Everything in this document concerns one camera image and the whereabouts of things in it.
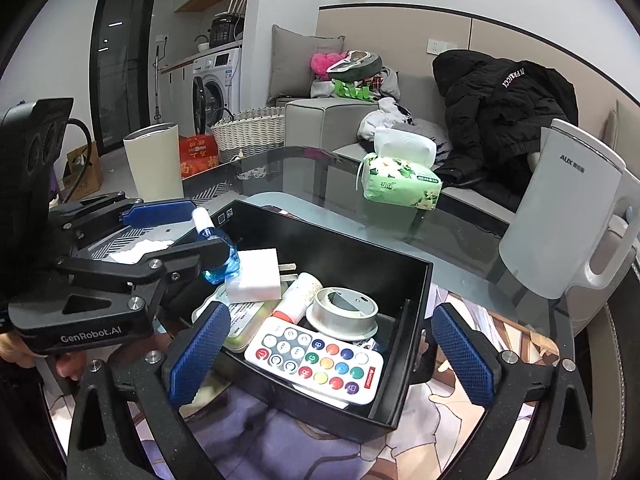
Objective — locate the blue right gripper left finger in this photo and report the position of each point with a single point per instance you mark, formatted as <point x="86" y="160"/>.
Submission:
<point x="193" y="352"/>

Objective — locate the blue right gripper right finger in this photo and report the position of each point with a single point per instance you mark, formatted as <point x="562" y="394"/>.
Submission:
<point x="470" y="354"/>

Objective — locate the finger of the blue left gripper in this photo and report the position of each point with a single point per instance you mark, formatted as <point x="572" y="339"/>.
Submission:
<point x="152" y="214"/>

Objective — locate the blue eye drop bottle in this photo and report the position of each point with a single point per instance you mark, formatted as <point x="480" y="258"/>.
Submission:
<point x="221" y="259"/>

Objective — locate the green plastic case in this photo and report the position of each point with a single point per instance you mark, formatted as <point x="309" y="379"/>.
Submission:
<point x="245" y="318"/>

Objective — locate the white remote colourful buttons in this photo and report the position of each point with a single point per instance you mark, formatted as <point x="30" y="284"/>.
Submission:
<point x="315" y="362"/>

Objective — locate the white power adapter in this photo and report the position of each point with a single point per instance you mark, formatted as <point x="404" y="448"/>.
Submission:
<point x="258" y="277"/>

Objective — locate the white tube orange cap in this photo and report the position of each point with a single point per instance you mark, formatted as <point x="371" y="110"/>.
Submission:
<point x="297" y="298"/>

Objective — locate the silver round tin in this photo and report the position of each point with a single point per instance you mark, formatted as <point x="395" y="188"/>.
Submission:
<point x="343" y="314"/>

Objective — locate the crumpled white tissue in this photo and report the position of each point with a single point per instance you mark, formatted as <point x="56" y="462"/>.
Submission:
<point x="140" y="249"/>

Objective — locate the cream steel tumbler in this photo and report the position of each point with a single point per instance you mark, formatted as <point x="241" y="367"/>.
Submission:
<point x="154" y="162"/>

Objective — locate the red gift box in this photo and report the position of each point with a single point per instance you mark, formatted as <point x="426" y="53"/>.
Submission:
<point x="197" y="154"/>

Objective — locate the white wicker basket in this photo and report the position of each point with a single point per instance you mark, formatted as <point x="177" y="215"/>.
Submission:
<point x="262" y="127"/>

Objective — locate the black cardboard box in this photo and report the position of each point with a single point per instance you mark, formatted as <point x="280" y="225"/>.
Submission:
<point x="397" y="282"/>

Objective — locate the white washing machine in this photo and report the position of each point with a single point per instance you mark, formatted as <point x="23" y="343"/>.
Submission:
<point x="216" y="91"/>

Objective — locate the grey cushion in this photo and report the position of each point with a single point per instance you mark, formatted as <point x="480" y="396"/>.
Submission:
<point x="291" y="73"/>

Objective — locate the white electric kettle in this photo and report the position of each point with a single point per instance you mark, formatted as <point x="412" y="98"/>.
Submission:
<point x="576" y="186"/>

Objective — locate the green tissue pack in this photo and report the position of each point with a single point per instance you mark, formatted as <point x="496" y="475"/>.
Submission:
<point x="394" y="181"/>

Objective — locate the pink plush toy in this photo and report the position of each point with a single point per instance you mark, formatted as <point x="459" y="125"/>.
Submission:
<point x="321" y="62"/>

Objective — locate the black puffer jacket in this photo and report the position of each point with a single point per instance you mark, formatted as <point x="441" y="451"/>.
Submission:
<point x="495" y="109"/>

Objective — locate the grey sofa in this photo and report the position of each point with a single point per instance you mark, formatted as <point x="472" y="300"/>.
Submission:
<point x="330" y="123"/>

